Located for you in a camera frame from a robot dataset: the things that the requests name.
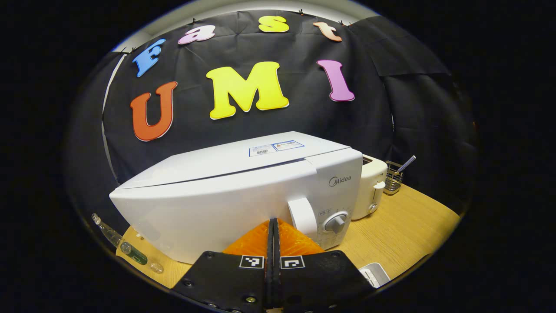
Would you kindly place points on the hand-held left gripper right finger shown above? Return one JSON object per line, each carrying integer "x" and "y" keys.
{"x": 317, "y": 278}

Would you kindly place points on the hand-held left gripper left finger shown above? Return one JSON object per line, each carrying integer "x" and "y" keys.
{"x": 234, "y": 278}

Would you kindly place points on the white microwave oven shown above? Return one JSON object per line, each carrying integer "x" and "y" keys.
{"x": 226, "y": 204}

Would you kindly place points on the white rectangular plastic tray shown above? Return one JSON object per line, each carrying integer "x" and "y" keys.
{"x": 375, "y": 274}

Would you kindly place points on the small clear glass object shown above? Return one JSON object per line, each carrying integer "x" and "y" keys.
{"x": 157, "y": 268}

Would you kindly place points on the white toaster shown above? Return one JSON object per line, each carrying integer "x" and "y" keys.
{"x": 369, "y": 187}

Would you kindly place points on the clear glass bottle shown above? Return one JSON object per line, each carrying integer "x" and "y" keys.
{"x": 108, "y": 232}

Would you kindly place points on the black backdrop cloth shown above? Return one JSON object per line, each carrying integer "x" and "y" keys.
{"x": 304, "y": 117}

